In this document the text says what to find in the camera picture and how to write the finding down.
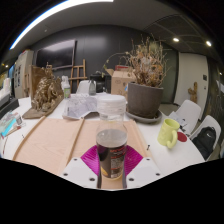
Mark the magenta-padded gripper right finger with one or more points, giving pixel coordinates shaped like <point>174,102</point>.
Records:
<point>143,171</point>

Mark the black backpack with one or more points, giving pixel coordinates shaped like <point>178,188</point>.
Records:
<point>204,140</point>

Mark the wooden easel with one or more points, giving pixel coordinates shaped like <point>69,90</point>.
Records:
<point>78,75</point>

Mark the grey plant saucer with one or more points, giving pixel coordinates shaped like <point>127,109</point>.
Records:
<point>146,119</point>

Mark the beige wooden board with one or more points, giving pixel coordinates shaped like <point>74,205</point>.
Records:
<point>50,140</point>

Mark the crumpled printed paper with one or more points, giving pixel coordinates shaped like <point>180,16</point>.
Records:
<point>80,106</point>

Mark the brown wooden figure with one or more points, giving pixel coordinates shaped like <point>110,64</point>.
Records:
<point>193,93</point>

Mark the cardboard box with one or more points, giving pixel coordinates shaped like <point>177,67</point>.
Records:
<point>120,83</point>

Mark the dried plant in grey pot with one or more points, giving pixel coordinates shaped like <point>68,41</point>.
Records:
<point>145,100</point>

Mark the yellow-green mug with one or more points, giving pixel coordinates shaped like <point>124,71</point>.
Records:
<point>166,131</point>

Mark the white bottle green label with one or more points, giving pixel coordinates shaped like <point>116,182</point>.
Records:
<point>66,90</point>

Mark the white cabinet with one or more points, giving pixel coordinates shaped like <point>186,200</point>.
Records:
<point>23,73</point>

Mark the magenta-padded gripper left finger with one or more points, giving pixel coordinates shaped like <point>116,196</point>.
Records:
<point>78,171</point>

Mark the round ceiling spotlight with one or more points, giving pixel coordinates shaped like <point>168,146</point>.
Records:
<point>175,39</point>
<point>208,43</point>

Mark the black wall screen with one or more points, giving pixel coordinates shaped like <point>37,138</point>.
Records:
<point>56,53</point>

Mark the white shell chair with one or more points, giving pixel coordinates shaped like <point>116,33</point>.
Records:
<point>213,121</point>
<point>190,110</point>

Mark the clear plastic drink bottle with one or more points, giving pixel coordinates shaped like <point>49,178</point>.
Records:
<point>111,146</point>

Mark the long ceiling light panel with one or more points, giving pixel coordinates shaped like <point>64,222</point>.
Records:
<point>43,15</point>

